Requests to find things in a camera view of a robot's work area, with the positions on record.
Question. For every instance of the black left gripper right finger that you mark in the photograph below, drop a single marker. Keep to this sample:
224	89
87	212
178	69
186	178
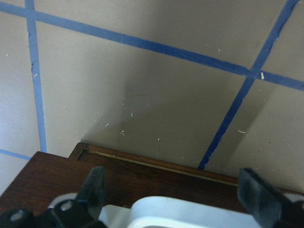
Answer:
270	207

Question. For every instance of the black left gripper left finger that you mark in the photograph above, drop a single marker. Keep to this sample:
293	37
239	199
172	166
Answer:
75	210

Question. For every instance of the light wood drawer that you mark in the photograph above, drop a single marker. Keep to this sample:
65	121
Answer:
129	177

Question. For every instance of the white drawer handle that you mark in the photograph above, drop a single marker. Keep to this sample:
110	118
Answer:
166	212

